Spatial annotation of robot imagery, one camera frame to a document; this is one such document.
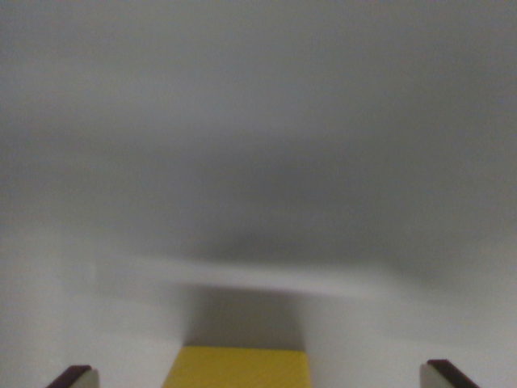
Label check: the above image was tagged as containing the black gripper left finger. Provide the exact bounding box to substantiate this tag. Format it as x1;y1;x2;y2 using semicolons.
45;365;100;388

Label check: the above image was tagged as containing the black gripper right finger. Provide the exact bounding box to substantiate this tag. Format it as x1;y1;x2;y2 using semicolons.
420;359;481;388

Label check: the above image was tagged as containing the yellow wooden cube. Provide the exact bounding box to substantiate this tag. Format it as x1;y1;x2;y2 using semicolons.
162;346;312;388

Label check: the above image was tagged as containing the grey plastic bin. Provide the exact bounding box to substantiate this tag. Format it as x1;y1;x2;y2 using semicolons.
0;0;517;388

